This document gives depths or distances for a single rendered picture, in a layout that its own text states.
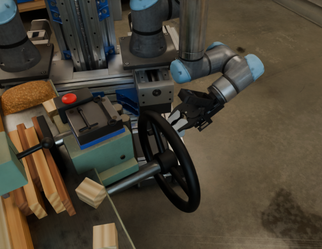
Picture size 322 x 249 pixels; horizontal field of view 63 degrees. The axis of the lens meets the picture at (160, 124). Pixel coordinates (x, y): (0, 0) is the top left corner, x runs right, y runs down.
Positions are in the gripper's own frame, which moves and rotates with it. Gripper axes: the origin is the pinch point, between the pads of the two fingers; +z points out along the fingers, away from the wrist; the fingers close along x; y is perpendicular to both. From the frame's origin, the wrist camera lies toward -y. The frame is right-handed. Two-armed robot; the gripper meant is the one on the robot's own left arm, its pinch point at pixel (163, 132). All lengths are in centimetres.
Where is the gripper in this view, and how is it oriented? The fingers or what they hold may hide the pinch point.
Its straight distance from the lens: 80.7
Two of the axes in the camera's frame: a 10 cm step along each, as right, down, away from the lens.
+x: -4.5, -6.4, 6.2
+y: 4.4, 4.5, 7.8
